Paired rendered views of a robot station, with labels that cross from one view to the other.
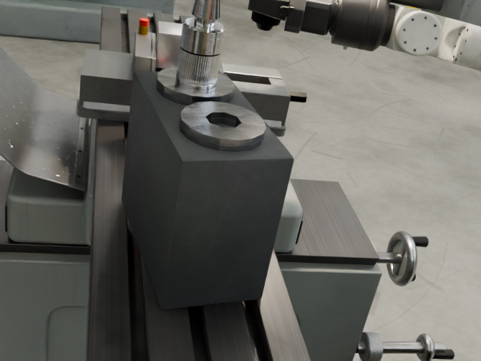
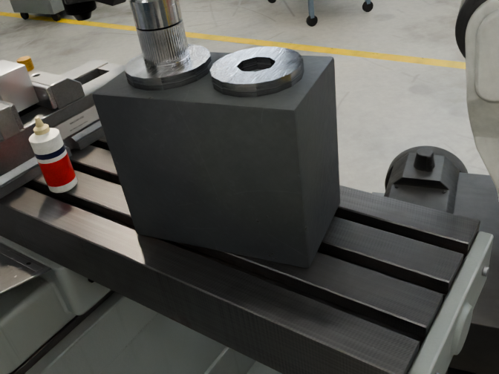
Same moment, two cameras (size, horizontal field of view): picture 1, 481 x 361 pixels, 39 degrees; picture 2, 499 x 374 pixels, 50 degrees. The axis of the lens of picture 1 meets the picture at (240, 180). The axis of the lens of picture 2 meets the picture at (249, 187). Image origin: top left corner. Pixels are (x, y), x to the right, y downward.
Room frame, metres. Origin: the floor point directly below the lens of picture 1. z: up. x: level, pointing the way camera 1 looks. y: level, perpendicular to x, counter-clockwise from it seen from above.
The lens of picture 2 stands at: (0.26, 0.34, 1.31)
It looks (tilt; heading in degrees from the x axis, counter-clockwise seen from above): 34 degrees down; 324
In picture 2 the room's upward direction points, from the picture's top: 9 degrees counter-clockwise
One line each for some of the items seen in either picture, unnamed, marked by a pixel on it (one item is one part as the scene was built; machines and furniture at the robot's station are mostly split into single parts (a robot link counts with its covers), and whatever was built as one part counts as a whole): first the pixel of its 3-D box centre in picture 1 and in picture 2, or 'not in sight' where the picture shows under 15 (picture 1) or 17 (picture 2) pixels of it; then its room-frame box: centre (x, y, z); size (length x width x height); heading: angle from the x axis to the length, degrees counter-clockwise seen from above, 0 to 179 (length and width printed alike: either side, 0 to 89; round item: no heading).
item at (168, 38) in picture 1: (172, 46); (6, 87); (1.08, 0.15, 1.03); 0.06 x 0.05 x 0.06; 12
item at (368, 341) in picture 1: (406, 347); not in sight; (1.07, -0.40, 0.50); 0.22 x 0.06 x 0.06; 105
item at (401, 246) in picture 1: (385, 258); not in sight; (1.20, -0.33, 0.62); 0.16 x 0.12 x 0.12; 105
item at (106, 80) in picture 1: (185, 79); (36, 113); (1.09, 0.12, 0.97); 0.35 x 0.15 x 0.11; 102
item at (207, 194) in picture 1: (197, 177); (226, 148); (0.69, 0.05, 1.02); 0.22 x 0.12 x 0.20; 25
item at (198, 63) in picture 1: (199, 56); (161, 33); (0.73, 0.07, 1.15); 0.05 x 0.05 x 0.06
